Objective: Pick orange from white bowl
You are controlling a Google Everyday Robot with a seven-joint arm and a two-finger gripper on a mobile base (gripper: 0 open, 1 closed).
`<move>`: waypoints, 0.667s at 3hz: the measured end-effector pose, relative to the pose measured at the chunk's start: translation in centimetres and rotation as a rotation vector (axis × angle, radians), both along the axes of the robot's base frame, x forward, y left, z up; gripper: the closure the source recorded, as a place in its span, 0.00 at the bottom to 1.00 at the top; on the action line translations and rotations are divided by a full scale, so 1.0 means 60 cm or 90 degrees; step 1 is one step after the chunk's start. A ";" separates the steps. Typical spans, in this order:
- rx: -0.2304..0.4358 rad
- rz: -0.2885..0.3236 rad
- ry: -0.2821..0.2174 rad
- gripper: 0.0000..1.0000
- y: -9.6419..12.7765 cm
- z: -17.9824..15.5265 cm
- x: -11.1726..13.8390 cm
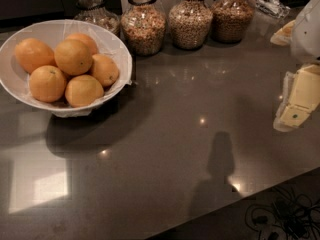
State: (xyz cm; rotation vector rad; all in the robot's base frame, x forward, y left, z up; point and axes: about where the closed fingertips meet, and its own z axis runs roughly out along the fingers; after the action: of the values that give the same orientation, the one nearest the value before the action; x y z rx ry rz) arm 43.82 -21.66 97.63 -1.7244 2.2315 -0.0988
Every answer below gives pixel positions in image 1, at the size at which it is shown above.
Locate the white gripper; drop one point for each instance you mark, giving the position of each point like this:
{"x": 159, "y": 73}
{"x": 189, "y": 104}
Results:
{"x": 306, "y": 34}

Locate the white bowl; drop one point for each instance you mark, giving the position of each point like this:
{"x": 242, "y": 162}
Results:
{"x": 14, "y": 79}

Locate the clear plastic wrapped packet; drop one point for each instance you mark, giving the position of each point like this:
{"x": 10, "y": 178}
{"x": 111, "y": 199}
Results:
{"x": 272, "y": 8}

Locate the glass jar brown grains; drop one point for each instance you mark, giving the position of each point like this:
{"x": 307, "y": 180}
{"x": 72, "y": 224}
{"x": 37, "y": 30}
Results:
{"x": 231, "y": 19}

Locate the glass jar pale beans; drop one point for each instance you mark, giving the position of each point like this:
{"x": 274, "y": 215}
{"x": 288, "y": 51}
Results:
{"x": 189, "y": 23}

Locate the glass jar mixed grains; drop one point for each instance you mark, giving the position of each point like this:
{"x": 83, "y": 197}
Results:
{"x": 143, "y": 24}

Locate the orange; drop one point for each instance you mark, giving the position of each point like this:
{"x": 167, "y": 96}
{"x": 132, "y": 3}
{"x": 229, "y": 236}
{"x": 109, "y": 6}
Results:
{"x": 73, "y": 57}
{"x": 47, "y": 83}
{"x": 87, "y": 40}
{"x": 83, "y": 90}
{"x": 104, "y": 69}
{"x": 32, "y": 53}

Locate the orange back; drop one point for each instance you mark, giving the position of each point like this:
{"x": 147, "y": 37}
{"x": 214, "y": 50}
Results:
{"x": 87, "y": 40}

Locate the glass jar leftmost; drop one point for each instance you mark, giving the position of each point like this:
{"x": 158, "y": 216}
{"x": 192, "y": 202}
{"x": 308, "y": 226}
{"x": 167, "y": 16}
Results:
{"x": 95, "y": 12}

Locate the orange front right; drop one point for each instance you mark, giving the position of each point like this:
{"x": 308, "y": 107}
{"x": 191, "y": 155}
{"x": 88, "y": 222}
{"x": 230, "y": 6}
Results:
{"x": 83, "y": 90}

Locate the orange top centre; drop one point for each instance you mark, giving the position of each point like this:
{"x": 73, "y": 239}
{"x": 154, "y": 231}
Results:
{"x": 73, "y": 57}

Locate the orange front left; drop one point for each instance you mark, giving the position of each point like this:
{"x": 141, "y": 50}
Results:
{"x": 47, "y": 83}

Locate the orange far left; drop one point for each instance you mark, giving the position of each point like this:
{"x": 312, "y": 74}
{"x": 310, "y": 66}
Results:
{"x": 32, "y": 53}

